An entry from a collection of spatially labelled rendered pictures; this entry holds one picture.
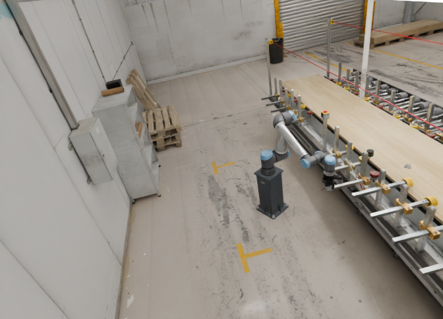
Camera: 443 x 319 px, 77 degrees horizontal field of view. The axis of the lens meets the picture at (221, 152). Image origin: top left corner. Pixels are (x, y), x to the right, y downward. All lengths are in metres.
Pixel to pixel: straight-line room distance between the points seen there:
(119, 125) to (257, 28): 7.43
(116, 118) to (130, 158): 0.62
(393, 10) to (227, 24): 6.06
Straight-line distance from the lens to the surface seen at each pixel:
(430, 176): 3.07
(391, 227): 2.79
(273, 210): 3.69
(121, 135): 3.97
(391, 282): 3.32
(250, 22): 10.36
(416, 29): 11.31
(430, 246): 2.85
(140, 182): 4.34
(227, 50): 10.28
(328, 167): 2.62
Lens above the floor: 2.67
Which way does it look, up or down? 31 degrees down
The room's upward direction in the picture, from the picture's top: 12 degrees counter-clockwise
